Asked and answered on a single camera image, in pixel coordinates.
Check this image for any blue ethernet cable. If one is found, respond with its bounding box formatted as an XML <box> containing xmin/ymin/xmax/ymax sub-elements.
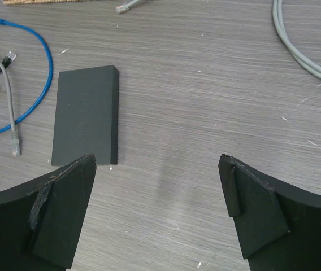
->
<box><xmin>0</xmin><ymin>16</ymin><xmax>54</xmax><ymax>139</ymax></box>

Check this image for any long grey ethernet cable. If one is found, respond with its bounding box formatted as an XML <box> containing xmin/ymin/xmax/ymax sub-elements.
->
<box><xmin>115</xmin><ymin>0</ymin><xmax>321</xmax><ymax>88</ymax></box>

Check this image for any short grey ethernet cable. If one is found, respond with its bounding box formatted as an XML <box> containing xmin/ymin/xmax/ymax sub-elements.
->
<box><xmin>0</xmin><ymin>50</ymin><xmax>21</xmax><ymax>157</ymax></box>

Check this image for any wicker basket with liner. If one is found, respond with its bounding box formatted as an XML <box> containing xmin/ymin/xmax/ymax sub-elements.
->
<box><xmin>2</xmin><ymin>0</ymin><xmax>86</xmax><ymax>5</ymax></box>

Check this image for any black network switch box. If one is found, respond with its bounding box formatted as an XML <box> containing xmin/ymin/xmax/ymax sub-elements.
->
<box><xmin>51</xmin><ymin>65</ymin><xmax>120</xmax><ymax>166</ymax></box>

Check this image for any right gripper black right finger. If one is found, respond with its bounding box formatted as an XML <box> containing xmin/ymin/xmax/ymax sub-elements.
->
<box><xmin>218</xmin><ymin>154</ymin><xmax>321</xmax><ymax>270</ymax></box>

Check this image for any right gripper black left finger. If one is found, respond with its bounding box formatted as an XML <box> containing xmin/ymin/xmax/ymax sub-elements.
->
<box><xmin>0</xmin><ymin>154</ymin><xmax>97</xmax><ymax>270</ymax></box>

